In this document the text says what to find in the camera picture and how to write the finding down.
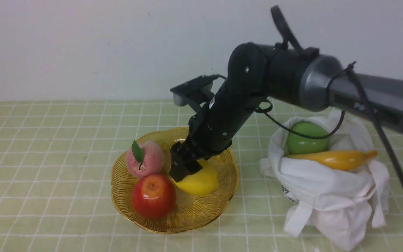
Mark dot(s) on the white cloth bag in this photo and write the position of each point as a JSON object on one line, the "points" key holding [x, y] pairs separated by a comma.
{"points": [[338, 203]]}

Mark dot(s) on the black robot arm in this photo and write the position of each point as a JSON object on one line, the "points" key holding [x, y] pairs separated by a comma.
{"points": [[257, 72]]}

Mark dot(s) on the green apple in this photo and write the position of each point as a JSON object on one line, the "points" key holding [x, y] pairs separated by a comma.
{"points": [[300, 145]]}

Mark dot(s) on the yellow banana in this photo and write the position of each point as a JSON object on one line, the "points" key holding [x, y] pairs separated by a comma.
{"points": [[344, 160]]}

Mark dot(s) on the yellow lemon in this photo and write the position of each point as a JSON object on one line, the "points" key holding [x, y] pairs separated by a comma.
{"points": [[202, 183]]}

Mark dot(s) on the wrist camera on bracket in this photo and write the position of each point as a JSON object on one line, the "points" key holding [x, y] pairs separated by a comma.
{"points": [[195, 92]]}

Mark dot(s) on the green checkered tablecloth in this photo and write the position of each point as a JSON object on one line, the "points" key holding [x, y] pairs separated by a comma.
{"points": [[55, 191]]}

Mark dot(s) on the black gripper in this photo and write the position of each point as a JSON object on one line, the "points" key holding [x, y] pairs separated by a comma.
{"points": [[211, 129]]}

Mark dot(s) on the pink peach with leaf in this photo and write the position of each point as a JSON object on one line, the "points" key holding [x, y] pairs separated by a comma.
{"points": [[144, 158]]}

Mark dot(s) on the red apple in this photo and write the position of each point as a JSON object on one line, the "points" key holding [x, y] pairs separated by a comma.
{"points": [[154, 196]]}

